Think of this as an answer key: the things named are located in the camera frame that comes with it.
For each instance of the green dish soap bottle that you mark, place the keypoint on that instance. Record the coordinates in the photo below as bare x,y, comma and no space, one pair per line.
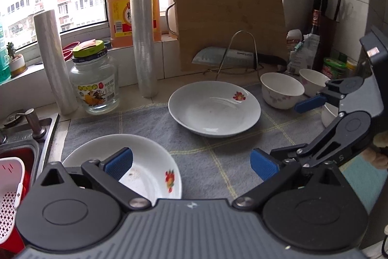
3,58

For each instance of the orange oil jug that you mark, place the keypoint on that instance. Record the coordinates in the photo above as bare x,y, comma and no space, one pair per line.
121,13

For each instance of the dark sauce bottle red label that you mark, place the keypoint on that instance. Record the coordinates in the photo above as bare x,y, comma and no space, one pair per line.
316,19

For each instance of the small potted plant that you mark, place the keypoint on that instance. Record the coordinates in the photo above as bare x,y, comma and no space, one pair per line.
16,63

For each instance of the white and red bag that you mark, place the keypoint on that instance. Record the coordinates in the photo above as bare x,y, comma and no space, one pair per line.
294,37

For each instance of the tall plastic wrap roll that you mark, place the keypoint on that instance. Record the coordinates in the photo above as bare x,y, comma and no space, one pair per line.
144,34

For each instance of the wooden cutting board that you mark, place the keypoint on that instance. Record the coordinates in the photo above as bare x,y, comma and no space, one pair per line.
230,19

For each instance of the metal soap dispenser pump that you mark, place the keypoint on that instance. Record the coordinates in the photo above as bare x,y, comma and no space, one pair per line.
35,125

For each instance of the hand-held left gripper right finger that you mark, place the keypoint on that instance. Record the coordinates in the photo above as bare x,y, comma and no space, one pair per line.
263,166

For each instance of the dark wooden knife block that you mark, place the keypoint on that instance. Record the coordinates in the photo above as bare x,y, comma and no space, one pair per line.
329,43

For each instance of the metal sink strainer plug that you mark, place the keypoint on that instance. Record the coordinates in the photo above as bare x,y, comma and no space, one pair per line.
13,118

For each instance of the yellow lidded spice jar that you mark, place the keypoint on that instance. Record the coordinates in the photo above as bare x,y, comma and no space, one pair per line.
351,68

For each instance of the red basin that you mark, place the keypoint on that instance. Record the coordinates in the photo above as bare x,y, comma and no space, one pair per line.
18,152

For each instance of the short plastic wrap roll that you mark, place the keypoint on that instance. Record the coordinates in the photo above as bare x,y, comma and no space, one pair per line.
54,64

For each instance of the white bag with blue text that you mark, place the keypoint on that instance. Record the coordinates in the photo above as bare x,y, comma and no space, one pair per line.
307,55

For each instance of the white floral bowl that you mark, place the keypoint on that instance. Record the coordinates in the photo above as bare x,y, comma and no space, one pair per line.
279,92
312,80
329,116

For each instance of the glass jar with yellow-green lid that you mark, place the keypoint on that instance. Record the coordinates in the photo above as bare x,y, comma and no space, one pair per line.
94,86

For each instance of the grey and teal printed mat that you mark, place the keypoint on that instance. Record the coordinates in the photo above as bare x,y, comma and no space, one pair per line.
212,155

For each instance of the white floral plate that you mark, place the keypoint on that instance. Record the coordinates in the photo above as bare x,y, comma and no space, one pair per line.
151,155
212,110

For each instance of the red bowls stack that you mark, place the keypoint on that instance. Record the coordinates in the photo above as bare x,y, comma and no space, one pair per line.
70,49

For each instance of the white colander basket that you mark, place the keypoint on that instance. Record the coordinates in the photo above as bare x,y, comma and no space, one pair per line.
9,201

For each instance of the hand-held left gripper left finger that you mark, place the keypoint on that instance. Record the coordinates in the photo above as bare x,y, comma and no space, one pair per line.
119,162

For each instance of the person's right hand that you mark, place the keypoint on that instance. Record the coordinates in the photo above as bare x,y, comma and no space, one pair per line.
379,155

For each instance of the green lidded jar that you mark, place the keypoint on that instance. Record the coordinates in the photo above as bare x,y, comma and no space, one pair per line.
333,67

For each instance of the steel sink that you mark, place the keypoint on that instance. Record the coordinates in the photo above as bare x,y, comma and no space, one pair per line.
48,143

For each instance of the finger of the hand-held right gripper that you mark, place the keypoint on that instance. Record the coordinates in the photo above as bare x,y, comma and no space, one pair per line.
321,140
309,104

